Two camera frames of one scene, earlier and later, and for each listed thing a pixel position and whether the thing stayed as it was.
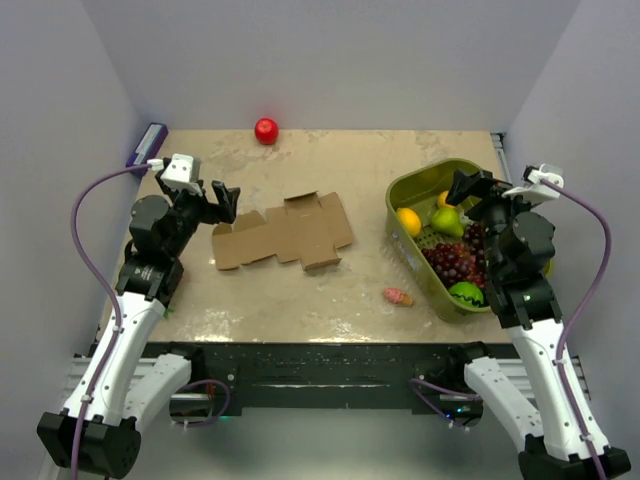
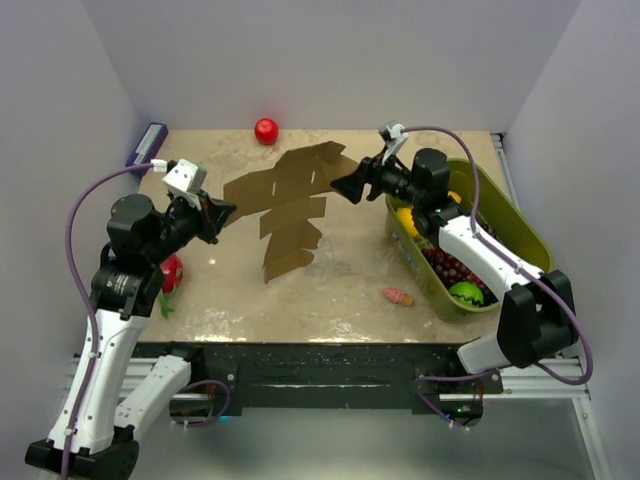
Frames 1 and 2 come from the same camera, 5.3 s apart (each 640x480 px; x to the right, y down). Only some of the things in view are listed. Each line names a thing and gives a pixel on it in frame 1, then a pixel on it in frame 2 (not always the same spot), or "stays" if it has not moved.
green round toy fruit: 468,294 stays
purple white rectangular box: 147,147 stays
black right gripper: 462,184 → 370,171
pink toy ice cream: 398,297 stays
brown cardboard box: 307,229 → 286,198
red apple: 266,131 stays
